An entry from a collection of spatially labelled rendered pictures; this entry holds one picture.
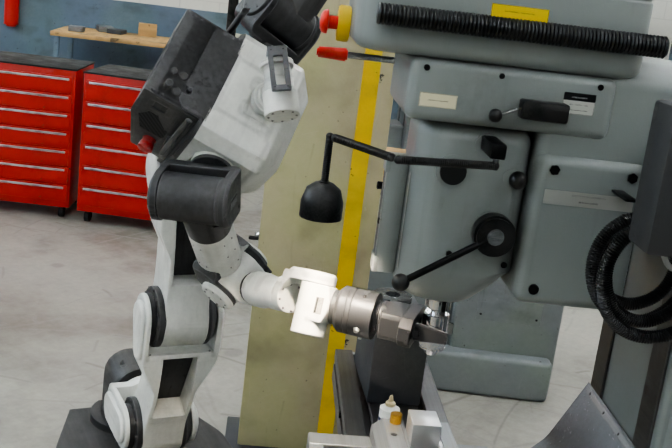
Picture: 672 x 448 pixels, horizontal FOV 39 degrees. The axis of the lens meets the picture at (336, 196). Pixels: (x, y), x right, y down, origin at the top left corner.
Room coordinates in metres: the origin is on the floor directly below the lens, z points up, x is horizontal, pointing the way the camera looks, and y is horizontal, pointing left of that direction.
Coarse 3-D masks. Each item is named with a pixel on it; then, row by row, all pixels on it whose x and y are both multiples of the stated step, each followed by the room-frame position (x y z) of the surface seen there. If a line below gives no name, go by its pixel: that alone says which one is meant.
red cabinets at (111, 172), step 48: (0, 96) 6.04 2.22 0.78; (48, 96) 6.04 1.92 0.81; (96, 96) 6.02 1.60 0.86; (0, 144) 6.03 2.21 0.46; (48, 144) 6.05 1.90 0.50; (96, 144) 6.03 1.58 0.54; (0, 192) 6.04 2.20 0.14; (48, 192) 6.05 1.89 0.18; (96, 192) 6.02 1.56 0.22; (144, 192) 6.00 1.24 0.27
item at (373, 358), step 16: (384, 288) 2.12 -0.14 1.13; (368, 352) 1.97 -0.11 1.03; (384, 352) 1.93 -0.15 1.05; (400, 352) 1.93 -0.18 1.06; (416, 352) 1.94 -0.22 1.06; (368, 368) 1.95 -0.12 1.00; (384, 368) 1.93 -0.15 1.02; (400, 368) 1.93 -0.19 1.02; (416, 368) 1.94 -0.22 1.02; (368, 384) 1.93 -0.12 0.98; (384, 384) 1.93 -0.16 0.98; (400, 384) 1.93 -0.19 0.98; (416, 384) 1.94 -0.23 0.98; (368, 400) 1.92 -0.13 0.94; (384, 400) 1.93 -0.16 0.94; (400, 400) 1.93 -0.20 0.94; (416, 400) 1.94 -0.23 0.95
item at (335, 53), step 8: (320, 48) 1.70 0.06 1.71; (328, 48) 1.70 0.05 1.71; (336, 48) 1.70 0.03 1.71; (344, 48) 1.70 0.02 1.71; (320, 56) 1.70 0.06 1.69; (328, 56) 1.70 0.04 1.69; (336, 56) 1.70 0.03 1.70; (344, 56) 1.70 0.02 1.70; (352, 56) 1.70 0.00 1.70; (360, 56) 1.70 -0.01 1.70; (368, 56) 1.70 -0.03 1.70; (376, 56) 1.71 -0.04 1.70; (384, 56) 1.71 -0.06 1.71
